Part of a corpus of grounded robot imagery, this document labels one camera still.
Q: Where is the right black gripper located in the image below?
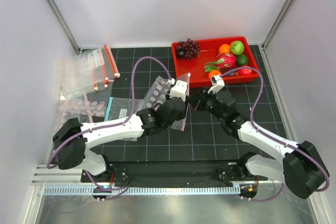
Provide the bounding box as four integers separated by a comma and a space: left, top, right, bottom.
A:
188, 87, 225, 121

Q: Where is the left aluminium corner post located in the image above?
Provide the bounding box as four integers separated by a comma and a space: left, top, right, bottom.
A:
45, 0, 81, 54

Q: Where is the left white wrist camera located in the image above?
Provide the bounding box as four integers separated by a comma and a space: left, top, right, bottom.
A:
169, 80, 189, 102

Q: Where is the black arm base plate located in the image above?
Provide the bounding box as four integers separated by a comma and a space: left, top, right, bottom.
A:
91, 160, 256, 184

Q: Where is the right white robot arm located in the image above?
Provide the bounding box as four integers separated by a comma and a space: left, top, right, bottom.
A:
189, 89, 330, 199

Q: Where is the stack of orange-zip bags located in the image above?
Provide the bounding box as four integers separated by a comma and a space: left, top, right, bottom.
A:
55, 45, 120, 101

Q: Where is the right aluminium corner post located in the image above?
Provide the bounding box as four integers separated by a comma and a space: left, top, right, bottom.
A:
261, 0, 295, 50

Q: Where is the orange tangerine at front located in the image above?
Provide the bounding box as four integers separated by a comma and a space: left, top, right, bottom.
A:
208, 70, 222, 79

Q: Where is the pink-dotted bag on table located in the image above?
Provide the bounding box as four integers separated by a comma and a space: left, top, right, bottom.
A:
54, 93, 109, 132

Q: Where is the clear blue-zip bag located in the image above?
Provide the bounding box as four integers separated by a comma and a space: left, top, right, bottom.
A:
104, 97, 144, 142

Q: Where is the aluminium corner post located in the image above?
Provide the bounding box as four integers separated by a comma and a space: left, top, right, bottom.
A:
261, 0, 295, 50
45, 0, 81, 54

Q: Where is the red apple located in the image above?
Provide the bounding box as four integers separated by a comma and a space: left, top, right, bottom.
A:
237, 66, 253, 76

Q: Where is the aluminium front frame bar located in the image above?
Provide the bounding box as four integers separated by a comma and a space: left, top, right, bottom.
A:
31, 162, 320, 186

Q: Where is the light green bumpy fruit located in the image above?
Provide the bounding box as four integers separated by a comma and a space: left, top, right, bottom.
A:
229, 40, 245, 56

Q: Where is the dark purple grape bunch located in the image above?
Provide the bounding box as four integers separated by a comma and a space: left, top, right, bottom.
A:
175, 39, 200, 60

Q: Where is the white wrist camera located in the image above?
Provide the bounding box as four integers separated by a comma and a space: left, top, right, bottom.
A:
169, 80, 189, 102
208, 75, 225, 94

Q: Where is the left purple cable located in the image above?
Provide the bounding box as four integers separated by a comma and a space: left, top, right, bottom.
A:
46, 56, 176, 198

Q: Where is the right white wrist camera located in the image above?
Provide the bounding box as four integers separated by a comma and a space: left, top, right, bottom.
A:
208, 75, 225, 94

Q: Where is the dark purple fruit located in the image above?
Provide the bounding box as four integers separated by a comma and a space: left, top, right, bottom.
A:
222, 68, 238, 77

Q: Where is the black grid mat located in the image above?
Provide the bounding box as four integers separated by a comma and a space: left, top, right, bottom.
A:
93, 45, 287, 162

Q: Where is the pink-dotted zip bag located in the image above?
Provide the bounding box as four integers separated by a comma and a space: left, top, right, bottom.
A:
141, 72, 192, 132

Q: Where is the orange tangerine at back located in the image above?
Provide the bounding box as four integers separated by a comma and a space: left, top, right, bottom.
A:
218, 44, 230, 54

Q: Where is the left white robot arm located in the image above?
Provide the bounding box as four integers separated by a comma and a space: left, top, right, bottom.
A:
51, 98, 186, 182

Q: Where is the dark green lime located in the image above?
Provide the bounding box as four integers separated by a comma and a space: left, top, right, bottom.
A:
236, 54, 249, 67

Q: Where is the red plastic tray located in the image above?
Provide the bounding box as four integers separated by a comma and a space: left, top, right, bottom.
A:
172, 36, 259, 88

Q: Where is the pink dragon fruit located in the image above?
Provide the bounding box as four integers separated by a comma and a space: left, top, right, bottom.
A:
204, 53, 236, 72

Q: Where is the perforated metal rail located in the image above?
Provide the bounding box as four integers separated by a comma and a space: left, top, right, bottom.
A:
43, 184, 240, 196

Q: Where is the orange tangerine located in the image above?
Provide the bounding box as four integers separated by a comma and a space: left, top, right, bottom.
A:
218, 44, 230, 54
208, 70, 222, 79

